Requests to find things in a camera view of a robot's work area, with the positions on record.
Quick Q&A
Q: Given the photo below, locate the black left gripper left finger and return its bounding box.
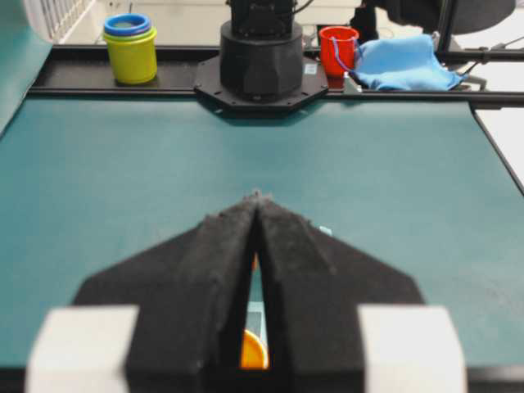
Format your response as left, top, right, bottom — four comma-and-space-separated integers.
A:
73, 200, 257, 392

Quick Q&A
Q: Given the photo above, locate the black table frame rail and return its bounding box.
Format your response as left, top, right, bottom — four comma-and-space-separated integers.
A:
29, 45, 523, 114

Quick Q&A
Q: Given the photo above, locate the red plastic cup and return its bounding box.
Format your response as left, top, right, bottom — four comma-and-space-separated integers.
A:
319, 26, 359, 79

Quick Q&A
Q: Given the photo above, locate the orange plastic cup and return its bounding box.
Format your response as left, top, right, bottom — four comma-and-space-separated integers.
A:
240, 329, 269, 370

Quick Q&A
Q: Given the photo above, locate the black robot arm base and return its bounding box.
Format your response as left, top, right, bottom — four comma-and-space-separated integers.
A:
194, 1, 328, 114

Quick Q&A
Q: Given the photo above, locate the blue cloth bag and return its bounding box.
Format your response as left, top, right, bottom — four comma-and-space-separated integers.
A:
353, 34, 465, 91

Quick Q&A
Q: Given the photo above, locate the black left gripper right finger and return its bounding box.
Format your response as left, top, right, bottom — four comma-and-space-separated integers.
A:
256, 200, 424, 392

